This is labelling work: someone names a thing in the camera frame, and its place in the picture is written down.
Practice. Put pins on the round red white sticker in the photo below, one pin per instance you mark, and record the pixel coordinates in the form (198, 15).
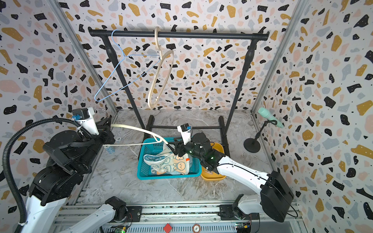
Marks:
(196, 228)

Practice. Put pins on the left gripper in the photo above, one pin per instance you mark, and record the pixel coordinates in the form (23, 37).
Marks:
(104, 128)

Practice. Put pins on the large wooden hanger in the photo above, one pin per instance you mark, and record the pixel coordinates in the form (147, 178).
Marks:
(158, 138)

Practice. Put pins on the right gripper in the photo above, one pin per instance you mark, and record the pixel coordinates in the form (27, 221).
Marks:
(181, 146)

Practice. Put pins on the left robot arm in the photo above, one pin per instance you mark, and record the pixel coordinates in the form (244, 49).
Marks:
(72, 155)

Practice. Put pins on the black clothes rack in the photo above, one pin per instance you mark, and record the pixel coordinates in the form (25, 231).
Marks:
(223, 125)

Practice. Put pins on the mint green microphone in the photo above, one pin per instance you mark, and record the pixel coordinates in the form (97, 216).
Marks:
(265, 113)

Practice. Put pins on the yellow plastic bin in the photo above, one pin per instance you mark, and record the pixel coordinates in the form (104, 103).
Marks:
(210, 175)

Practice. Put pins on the teal jellyfish pattern towel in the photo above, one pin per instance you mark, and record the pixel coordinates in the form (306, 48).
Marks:
(167, 163)

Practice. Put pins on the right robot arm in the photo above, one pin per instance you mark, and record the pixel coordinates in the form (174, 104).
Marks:
(273, 195)

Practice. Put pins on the red diamond sticker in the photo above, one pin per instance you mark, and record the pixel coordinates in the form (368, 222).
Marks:
(167, 228)

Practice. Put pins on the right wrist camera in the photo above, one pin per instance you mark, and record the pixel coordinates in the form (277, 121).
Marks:
(186, 131)

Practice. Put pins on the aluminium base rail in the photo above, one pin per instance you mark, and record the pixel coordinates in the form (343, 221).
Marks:
(152, 217)

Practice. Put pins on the black microphone stand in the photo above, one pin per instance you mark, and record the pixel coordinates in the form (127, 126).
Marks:
(252, 145)

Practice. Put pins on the teal plastic basket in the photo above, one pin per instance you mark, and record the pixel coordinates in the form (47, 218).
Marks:
(144, 172)

